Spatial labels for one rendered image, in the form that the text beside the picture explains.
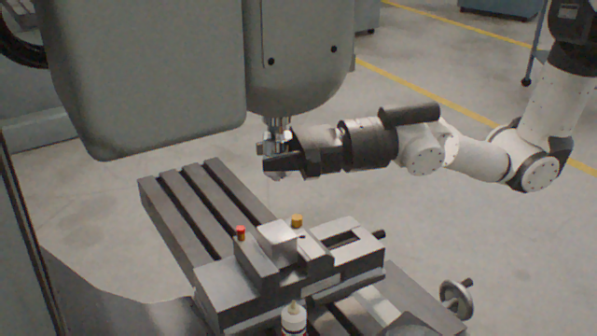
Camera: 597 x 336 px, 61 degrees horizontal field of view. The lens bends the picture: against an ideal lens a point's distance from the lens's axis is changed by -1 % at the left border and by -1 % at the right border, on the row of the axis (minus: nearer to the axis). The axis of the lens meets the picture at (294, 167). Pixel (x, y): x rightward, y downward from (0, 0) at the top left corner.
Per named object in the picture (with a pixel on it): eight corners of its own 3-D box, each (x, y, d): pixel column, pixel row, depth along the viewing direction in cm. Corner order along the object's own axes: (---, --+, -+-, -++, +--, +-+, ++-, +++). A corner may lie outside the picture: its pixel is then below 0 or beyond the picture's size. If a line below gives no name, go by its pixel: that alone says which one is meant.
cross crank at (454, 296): (448, 296, 146) (454, 264, 140) (479, 323, 137) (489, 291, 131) (406, 318, 139) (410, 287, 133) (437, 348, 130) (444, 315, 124)
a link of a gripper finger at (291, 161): (261, 155, 79) (300, 150, 80) (262, 173, 80) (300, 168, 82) (263, 160, 77) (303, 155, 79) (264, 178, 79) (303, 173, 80)
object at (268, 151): (256, 172, 84) (256, 140, 81) (278, 161, 87) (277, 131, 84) (277, 182, 81) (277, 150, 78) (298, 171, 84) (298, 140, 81)
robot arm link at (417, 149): (354, 147, 91) (413, 139, 94) (375, 189, 84) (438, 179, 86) (363, 93, 84) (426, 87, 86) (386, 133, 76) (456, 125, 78)
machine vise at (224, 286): (345, 236, 112) (348, 194, 107) (387, 277, 101) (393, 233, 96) (192, 291, 98) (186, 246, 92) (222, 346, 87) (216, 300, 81)
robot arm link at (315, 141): (287, 110, 86) (355, 103, 88) (288, 161, 91) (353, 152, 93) (307, 145, 75) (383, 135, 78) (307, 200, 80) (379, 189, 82)
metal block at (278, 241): (282, 244, 97) (282, 217, 94) (298, 262, 93) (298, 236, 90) (256, 252, 95) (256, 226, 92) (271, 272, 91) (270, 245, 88)
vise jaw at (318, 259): (301, 230, 103) (301, 214, 101) (335, 267, 94) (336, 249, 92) (274, 239, 100) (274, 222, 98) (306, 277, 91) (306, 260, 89)
